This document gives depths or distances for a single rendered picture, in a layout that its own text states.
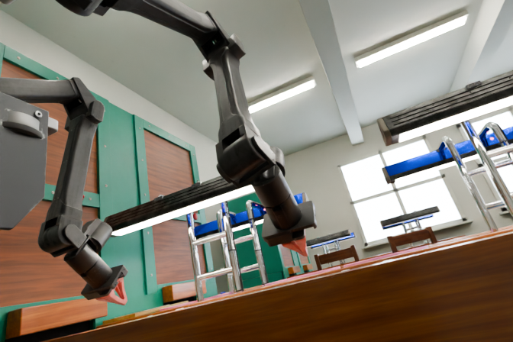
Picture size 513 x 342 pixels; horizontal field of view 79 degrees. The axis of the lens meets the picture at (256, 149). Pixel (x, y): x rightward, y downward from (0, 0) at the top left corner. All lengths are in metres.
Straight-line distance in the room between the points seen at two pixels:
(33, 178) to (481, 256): 0.58
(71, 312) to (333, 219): 5.11
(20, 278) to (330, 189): 5.30
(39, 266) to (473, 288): 1.19
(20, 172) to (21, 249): 0.85
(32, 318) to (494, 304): 1.10
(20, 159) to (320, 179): 5.80
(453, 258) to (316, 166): 5.69
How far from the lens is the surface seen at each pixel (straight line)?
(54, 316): 1.23
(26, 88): 0.95
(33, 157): 0.46
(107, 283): 0.90
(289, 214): 0.56
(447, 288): 0.53
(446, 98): 0.93
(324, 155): 6.18
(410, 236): 3.32
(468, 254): 0.53
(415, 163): 1.43
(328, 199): 5.99
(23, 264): 1.27
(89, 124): 1.01
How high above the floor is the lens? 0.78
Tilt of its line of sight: 23 degrees up
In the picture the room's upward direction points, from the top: 14 degrees counter-clockwise
